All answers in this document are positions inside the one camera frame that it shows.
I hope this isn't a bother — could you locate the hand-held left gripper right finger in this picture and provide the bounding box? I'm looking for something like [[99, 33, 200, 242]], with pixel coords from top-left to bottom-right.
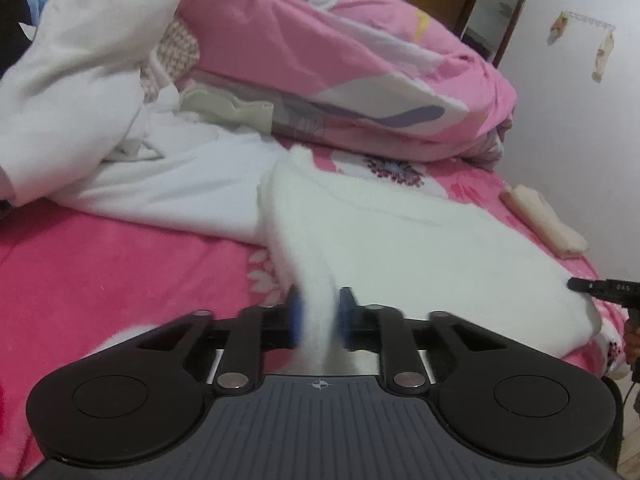
[[338, 286, 507, 397]]

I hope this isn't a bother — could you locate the person's right hand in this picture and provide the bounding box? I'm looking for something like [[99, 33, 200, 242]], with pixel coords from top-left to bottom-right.
[[623, 317, 640, 374]]

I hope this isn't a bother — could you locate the pink and teal printed quilt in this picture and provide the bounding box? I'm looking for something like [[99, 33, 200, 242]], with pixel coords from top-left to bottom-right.
[[25, 0, 517, 164]]

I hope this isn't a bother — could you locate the beige wall hook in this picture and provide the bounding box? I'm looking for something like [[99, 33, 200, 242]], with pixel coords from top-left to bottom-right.
[[592, 30, 617, 84], [547, 10, 569, 47]]

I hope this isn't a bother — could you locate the pink checkered cloth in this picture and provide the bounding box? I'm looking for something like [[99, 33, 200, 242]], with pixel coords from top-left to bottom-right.
[[140, 19, 202, 104]]

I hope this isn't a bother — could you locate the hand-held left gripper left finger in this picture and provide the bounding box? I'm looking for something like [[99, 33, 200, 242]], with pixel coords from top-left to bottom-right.
[[136, 287, 304, 397]]

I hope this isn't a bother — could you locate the white jacket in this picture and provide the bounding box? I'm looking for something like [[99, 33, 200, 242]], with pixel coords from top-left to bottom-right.
[[0, 0, 192, 209]]

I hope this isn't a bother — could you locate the black cloth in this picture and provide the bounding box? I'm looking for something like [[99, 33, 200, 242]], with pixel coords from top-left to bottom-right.
[[0, 0, 39, 79]]

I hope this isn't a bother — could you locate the cream fleece sweater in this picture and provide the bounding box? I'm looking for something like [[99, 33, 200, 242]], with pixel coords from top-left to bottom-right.
[[257, 145, 602, 377]]

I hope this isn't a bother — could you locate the pink floral fleece blanket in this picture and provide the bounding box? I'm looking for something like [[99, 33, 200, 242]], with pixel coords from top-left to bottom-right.
[[0, 130, 632, 477]]

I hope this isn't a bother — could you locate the thin black cable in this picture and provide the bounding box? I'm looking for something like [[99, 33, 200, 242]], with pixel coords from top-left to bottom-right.
[[620, 370, 640, 413]]

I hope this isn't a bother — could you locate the white fleece garment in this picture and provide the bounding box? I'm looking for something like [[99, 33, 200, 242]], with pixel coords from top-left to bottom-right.
[[50, 105, 292, 247]]

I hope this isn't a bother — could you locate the folded beige garment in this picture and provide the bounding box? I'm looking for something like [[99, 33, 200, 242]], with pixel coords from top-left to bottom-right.
[[499, 184, 591, 262]]

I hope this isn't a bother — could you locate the pale cream cloth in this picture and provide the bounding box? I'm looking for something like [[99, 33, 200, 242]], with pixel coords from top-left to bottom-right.
[[179, 84, 274, 134]]

